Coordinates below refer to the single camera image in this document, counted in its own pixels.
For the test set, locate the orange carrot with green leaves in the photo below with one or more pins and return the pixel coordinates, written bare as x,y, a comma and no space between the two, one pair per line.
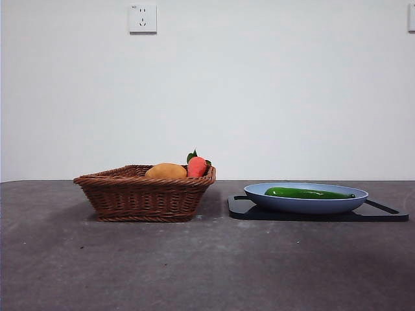
196,166

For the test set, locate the green chili pepper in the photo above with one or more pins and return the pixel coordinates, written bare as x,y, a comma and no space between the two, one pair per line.
308,193

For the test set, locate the light blue plate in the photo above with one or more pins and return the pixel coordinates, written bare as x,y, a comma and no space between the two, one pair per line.
304,204

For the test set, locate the white wall socket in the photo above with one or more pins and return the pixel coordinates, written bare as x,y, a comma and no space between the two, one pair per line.
143,18

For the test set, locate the black rectangular tray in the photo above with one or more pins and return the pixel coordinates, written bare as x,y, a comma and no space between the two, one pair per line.
291,216

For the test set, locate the brown wicker basket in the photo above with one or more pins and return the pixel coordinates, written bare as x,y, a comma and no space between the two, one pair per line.
139,201

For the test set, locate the white wall plate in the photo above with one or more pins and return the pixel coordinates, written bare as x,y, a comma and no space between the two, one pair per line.
411,17

